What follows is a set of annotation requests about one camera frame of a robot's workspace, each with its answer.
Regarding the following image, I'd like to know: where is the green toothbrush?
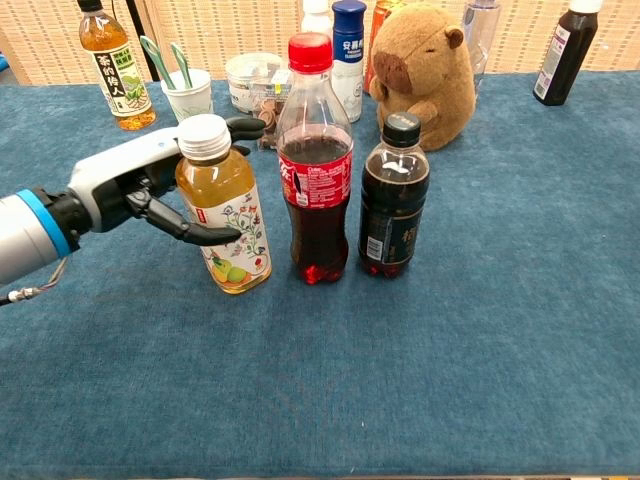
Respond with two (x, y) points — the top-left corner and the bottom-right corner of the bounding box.
(169, 42), (194, 90)
(139, 35), (174, 91)

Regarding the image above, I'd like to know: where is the red cap cola bottle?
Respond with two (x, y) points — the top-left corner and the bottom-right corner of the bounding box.
(275, 32), (355, 286)

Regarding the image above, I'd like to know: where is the white paper cup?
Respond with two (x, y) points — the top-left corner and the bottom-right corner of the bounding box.
(160, 68), (215, 124)

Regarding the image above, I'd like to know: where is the empty clear water bottle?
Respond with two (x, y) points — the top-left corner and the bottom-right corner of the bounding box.
(460, 0), (503, 96)

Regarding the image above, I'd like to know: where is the orange can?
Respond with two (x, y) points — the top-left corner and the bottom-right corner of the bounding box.
(363, 0), (406, 95)

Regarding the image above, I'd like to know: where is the brown capybara plush toy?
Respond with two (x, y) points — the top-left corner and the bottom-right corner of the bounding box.
(368, 3), (478, 153)

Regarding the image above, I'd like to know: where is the white bottle with blue cap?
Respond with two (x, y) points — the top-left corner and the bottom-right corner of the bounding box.
(331, 0), (369, 124)

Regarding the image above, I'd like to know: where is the bamboo folding screen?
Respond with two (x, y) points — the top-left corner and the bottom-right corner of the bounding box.
(0, 0), (640, 86)

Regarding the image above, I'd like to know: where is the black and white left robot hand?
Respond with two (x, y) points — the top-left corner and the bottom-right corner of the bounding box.
(67, 116), (266, 247)

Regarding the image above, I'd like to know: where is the dark bottle with white cap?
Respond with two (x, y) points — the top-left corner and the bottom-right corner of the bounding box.
(532, 0), (605, 107)

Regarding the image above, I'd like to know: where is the white cap yellow juice bottle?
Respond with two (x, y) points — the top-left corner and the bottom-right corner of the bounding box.
(174, 113), (273, 296)

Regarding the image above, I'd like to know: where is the black short bottle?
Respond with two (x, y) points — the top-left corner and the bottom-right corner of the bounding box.
(357, 112), (431, 280)

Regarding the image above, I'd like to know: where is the round clear plastic candy tub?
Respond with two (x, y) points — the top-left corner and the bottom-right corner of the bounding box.
(224, 52), (291, 114)

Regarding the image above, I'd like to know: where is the black tripod pole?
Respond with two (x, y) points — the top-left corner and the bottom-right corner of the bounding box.
(123, 0), (162, 82)

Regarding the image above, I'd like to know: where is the blue table cloth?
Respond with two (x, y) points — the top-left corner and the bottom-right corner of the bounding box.
(0, 69), (640, 476)

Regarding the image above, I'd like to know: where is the clear box of chocolate cookies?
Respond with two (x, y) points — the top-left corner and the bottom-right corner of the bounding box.
(252, 74), (294, 151)

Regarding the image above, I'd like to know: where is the left arm cable with connector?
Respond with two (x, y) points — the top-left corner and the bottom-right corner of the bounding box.
(0, 257), (69, 307)

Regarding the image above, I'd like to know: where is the black cap green label tea bottle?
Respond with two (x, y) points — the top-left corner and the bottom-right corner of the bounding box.
(77, 0), (157, 132)

